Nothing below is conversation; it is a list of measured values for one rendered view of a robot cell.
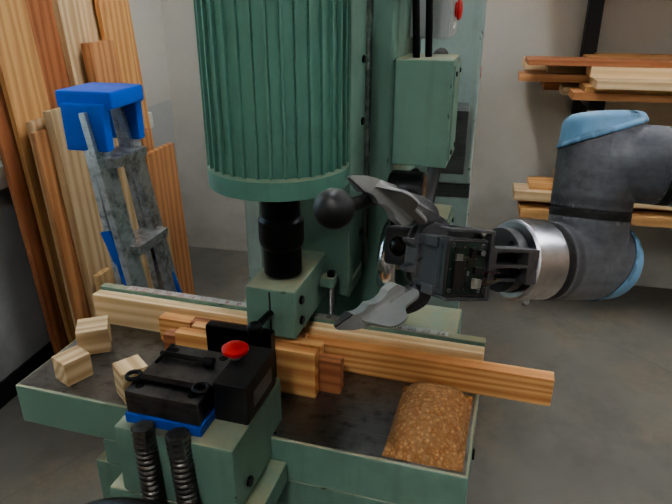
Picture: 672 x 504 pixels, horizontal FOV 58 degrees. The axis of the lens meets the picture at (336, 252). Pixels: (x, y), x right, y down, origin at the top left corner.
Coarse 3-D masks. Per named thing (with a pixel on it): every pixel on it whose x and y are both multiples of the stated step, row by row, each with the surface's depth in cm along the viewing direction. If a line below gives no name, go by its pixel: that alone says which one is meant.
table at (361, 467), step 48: (144, 336) 92; (48, 384) 81; (96, 384) 81; (384, 384) 81; (96, 432) 79; (288, 432) 72; (336, 432) 72; (384, 432) 72; (336, 480) 71; (384, 480) 68; (432, 480) 66
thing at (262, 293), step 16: (304, 256) 87; (320, 256) 87; (304, 272) 82; (320, 272) 86; (256, 288) 78; (272, 288) 77; (288, 288) 77; (304, 288) 80; (320, 288) 87; (256, 304) 78; (272, 304) 78; (288, 304) 77; (304, 304) 80; (256, 320) 79; (272, 320) 79; (288, 320) 78; (304, 320) 80; (288, 336) 79
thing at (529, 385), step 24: (168, 312) 91; (312, 336) 84; (360, 360) 82; (384, 360) 81; (408, 360) 80; (432, 360) 79; (456, 360) 79; (456, 384) 79; (480, 384) 78; (504, 384) 77; (528, 384) 76; (552, 384) 75
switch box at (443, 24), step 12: (420, 0) 88; (444, 0) 88; (456, 0) 92; (420, 12) 89; (444, 12) 88; (420, 24) 90; (444, 24) 89; (456, 24) 96; (420, 36) 90; (444, 36) 89
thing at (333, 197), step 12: (396, 180) 84; (408, 180) 84; (420, 180) 84; (324, 192) 50; (336, 192) 49; (420, 192) 83; (324, 204) 49; (336, 204) 49; (348, 204) 49; (360, 204) 57; (372, 204) 62; (324, 216) 49; (336, 216) 49; (348, 216) 49; (336, 228) 50
